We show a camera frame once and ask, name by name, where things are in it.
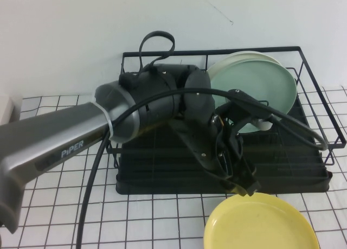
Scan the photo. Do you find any white plastic block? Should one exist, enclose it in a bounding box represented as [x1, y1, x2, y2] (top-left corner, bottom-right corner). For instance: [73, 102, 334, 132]
[0, 95, 24, 125]

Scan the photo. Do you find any cream white plate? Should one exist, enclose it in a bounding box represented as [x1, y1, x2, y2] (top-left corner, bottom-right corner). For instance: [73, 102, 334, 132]
[206, 50, 283, 76]

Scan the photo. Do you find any yellow plate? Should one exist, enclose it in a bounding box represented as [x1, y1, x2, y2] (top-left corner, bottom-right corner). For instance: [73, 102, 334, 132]
[203, 192, 320, 249]

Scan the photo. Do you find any thick black cable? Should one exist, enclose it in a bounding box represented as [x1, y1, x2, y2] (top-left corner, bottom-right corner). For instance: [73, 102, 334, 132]
[75, 87, 329, 249]

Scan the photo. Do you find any thin black cable loop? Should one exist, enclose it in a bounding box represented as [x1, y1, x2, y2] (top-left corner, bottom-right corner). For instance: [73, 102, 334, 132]
[139, 30, 176, 76]

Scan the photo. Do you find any black plastic drain tray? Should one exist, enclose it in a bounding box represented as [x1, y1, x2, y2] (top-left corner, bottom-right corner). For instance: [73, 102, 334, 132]
[115, 97, 333, 196]

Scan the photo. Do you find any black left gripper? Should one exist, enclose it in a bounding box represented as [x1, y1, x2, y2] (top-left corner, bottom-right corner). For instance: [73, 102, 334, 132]
[169, 115, 261, 197]

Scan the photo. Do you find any white grid tablecloth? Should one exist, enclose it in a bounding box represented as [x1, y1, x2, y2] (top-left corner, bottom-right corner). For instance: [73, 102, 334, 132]
[0, 86, 347, 249]

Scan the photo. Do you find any mint green plate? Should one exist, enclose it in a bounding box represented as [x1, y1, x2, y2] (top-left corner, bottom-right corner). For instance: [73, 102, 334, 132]
[210, 59, 298, 135]

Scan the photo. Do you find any black wire dish rack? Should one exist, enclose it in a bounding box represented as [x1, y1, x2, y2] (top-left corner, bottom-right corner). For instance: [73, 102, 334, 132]
[106, 45, 343, 169]

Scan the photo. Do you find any white zip tie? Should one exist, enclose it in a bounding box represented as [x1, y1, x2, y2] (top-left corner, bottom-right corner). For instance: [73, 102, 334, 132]
[93, 100, 115, 137]

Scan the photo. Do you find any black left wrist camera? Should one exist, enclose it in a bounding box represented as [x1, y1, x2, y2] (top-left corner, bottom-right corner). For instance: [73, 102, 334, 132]
[215, 88, 275, 131]

